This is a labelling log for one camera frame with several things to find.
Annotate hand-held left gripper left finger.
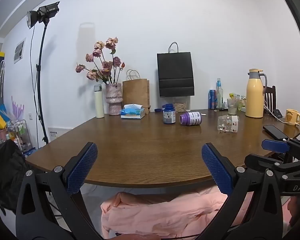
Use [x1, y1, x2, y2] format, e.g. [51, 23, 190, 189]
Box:
[15, 142, 103, 240]

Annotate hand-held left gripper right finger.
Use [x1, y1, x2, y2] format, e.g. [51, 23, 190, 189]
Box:
[197, 142, 283, 240]

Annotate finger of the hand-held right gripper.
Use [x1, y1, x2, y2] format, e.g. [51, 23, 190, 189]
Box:
[244, 154, 290, 173]
[262, 139, 300, 158]

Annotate black smartphone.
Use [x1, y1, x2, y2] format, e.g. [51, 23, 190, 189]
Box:
[263, 125, 289, 141]

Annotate yellow printed mug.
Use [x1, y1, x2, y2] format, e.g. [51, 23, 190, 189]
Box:
[285, 109, 300, 126]

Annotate white power strip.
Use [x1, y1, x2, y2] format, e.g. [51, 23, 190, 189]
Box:
[48, 127, 73, 138]

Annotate dark wooden chair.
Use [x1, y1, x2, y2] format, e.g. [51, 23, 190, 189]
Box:
[263, 85, 277, 113]

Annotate yellow thermos jug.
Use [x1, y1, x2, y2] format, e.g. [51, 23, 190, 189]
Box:
[245, 69, 268, 118]

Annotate purple pill bottle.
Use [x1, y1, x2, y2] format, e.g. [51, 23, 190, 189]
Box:
[179, 112, 203, 126]

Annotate clear drinking glass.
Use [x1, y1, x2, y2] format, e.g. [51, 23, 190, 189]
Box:
[227, 98, 239, 116]

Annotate white thermos bottle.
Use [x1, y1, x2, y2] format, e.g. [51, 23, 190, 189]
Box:
[94, 85, 105, 119]

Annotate blue drink can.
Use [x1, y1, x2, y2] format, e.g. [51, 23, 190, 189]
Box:
[208, 89, 217, 110]

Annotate clear storage rack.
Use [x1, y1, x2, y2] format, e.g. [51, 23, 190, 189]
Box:
[7, 119, 37, 157]

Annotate pink quilt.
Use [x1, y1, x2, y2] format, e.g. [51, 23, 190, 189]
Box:
[100, 187, 256, 240]

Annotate blue plastic jar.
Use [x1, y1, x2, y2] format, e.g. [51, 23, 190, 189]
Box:
[163, 104, 176, 125]

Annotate clear snack container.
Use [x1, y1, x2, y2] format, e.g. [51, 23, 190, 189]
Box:
[172, 97, 192, 113]

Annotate clear glass bottle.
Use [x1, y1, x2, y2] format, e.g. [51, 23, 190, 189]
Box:
[216, 78, 224, 110]

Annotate blue tissue box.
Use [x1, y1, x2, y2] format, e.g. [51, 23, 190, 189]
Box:
[120, 104, 145, 120]

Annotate black cloth bag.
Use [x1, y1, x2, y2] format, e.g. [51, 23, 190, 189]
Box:
[0, 139, 28, 217]

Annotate pink textured vase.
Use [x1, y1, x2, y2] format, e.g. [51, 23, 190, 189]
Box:
[105, 83, 123, 116]

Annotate purple clothes hangers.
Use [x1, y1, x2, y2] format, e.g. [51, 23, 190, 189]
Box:
[11, 95, 25, 121]

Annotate brown paper bag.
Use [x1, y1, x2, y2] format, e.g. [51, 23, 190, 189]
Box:
[122, 69, 151, 116]

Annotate black light stand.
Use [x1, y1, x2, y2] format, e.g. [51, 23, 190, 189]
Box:
[36, 24, 50, 145]

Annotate black paper bag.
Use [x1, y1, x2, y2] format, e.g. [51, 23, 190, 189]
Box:
[157, 42, 195, 98]

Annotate dried pink roses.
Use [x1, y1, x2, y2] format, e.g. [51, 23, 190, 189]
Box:
[76, 37, 126, 84]

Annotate black studio light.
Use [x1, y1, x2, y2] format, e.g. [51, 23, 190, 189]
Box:
[27, 1, 60, 29]

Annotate white charging cable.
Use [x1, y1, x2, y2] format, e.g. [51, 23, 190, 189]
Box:
[263, 100, 300, 139]

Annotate dark door frame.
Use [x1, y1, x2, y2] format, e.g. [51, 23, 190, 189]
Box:
[276, 0, 300, 64]

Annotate framed wall picture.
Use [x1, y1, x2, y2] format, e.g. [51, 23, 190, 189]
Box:
[14, 38, 27, 64]

